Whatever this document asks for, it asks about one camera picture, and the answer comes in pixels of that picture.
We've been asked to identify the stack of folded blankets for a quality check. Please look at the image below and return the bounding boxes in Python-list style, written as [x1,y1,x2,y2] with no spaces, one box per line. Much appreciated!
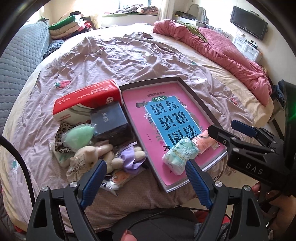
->
[48,11,94,40]

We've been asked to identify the white drawer cabinet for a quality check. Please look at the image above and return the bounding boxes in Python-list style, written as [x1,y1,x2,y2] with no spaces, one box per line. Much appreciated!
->
[232,37,262,63]

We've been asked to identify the black flat television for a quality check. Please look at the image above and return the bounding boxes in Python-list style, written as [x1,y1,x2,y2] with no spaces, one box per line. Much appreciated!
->
[230,6,268,40]

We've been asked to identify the black cable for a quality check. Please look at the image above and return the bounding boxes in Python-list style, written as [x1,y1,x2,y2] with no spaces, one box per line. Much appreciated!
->
[0,135,36,207]

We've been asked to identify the pink rolled duvet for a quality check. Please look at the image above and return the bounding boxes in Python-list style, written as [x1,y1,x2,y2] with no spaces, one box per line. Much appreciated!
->
[153,19,272,106]

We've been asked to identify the pink book in tray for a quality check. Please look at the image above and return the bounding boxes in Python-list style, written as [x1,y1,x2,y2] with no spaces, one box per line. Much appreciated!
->
[120,77,219,193]

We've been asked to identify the leopard print cloth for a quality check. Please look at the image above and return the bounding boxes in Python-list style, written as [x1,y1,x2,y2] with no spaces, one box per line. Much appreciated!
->
[54,121,75,154]

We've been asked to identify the mauve dotted bed quilt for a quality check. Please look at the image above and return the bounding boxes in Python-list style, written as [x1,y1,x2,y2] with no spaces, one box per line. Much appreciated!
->
[1,33,255,231]

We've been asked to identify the cluttered side desk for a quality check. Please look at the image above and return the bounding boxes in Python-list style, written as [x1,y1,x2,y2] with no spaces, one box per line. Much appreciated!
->
[173,4,209,27]

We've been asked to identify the green item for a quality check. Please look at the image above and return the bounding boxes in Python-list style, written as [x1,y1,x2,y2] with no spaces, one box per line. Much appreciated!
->
[61,123,96,152]

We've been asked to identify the grey quilted headboard cover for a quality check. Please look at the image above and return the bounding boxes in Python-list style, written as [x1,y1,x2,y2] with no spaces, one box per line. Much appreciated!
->
[1,19,50,130]

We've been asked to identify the clothes on window sill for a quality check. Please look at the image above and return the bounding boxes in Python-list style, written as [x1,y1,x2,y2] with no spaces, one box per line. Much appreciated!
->
[105,4,159,17]

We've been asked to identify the green tissue pack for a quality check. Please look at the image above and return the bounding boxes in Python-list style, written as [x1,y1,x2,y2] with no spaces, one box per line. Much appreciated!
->
[162,137,201,176]
[49,142,75,168]

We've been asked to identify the orange packet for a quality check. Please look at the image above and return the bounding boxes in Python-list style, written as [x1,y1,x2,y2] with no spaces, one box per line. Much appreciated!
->
[191,130,220,154]

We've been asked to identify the red white tissue box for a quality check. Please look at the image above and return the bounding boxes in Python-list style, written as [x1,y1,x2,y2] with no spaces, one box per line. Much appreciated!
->
[53,80,121,125]

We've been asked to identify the beige plush bear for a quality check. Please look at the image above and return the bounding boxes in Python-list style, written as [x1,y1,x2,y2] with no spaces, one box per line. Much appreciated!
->
[66,141,147,182]

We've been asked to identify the person's hand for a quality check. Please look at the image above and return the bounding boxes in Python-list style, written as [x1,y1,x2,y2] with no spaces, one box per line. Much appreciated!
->
[120,230,137,241]

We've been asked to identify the white curtain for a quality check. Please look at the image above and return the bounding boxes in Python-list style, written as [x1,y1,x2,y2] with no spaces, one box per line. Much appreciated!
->
[159,0,176,20]

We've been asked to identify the dark blue small box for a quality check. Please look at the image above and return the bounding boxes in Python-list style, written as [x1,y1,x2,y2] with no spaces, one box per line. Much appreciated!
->
[90,101,132,146]

